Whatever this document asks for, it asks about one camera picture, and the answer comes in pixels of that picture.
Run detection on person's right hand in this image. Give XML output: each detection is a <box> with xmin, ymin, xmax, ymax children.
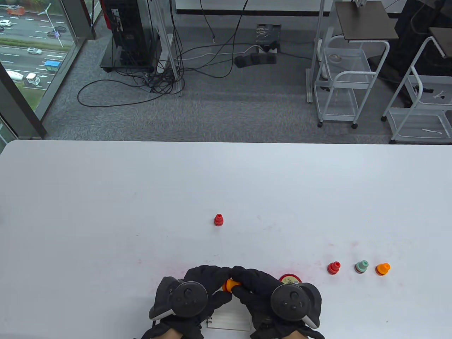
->
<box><xmin>231</xmin><ymin>266</ymin><xmax>326</xmax><ymax>339</ymax></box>

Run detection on person's left hand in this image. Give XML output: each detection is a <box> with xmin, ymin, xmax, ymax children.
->
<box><xmin>141</xmin><ymin>266</ymin><xmax>233</xmax><ymax>339</ymax></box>

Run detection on white spiral lined notebook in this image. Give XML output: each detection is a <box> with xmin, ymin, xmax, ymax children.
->
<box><xmin>207</xmin><ymin>304</ymin><xmax>252</xmax><ymax>331</ymax></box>

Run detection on dark grey left hand controller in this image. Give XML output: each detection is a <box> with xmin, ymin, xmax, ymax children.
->
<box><xmin>149</xmin><ymin>276</ymin><xmax>208</xmax><ymax>320</ymax></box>

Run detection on dark grey hand controller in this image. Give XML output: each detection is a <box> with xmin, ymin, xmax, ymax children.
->
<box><xmin>149</xmin><ymin>276</ymin><xmax>208</xmax><ymax>320</ymax></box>
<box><xmin>271</xmin><ymin>282</ymin><xmax>322</xmax><ymax>329</ymax></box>

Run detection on dark grey right hand controller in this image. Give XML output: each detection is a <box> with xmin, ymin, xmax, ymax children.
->
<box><xmin>271</xmin><ymin>282</ymin><xmax>322</xmax><ymax>329</ymax></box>

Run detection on aluminium profile leg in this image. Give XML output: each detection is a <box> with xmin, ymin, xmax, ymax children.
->
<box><xmin>155</xmin><ymin>0</ymin><xmax>185</xmax><ymax>96</ymax></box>

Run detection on black wrapped box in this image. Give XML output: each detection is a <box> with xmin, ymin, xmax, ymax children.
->
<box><xmin>256</xmin><ymin>24</ymin><xmax>282</xmax><ymax>53</ymax></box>

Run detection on black computer tower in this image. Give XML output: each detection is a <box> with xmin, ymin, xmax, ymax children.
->
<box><xmin>100</xmin><ymin>0</ymin><xmax>157</xmax><ymax>73</ymax></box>

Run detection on tall aluminium pole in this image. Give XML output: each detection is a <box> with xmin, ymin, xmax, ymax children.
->
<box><xmin>306</xmin><ymin>0</ymin><xmax>334</xmax><ymax>103</ymax></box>

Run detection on long white table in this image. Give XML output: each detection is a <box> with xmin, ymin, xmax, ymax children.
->
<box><xmin>176</xmin><ymin>0</ymin><xmax>332</xmax><ymax>16</ymax></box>

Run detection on brown top side table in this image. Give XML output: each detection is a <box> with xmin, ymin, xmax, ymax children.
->
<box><xmin>429</xmin><ymin>28</ymin><xmax>452</xmax><ymax>59</ymax></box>
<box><xmin>335</xmin><ymin>1</ymin><xmax>399</xmax><ymax>43</ymax></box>

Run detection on bundle of black cables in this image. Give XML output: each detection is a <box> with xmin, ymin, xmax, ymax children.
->
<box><xmin>77</xmin><ymin>0</ymin><xmax>262</xmax><ymax>107</ymax></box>

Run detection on white wire trolley cart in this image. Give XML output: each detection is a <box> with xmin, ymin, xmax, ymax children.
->
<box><xmin>381</xmin><ymin>36</ymin><xmax>452</xmax><ymax>144</ymax></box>
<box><xmin>314</xmin><ymin>35</ymin><xmax>390</xmax><ymax>129</ymax></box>

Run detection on glass window dark frame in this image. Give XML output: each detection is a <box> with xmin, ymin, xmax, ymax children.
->
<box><xmin>0</xmin><ymin>0</ymin><xmax>96</xmax><ymax>142</ymax></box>

